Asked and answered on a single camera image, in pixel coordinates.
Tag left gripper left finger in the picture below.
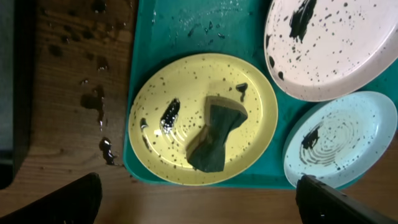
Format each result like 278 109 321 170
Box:
1 172 103 224

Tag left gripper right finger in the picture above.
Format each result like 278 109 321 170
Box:
295 175 397 224

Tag green scrubbing sponge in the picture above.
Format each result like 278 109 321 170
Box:
187 96 248 173

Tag yellow plate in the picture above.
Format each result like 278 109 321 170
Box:
124 54 278 186

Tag white plate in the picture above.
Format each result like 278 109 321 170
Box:
264 0 397 102

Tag light blue dirty plate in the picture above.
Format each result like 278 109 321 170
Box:
282 91 397 188

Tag teal plastic tray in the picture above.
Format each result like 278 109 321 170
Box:
123 0 398 190

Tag black water tray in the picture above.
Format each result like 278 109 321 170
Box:
1 0 37 189

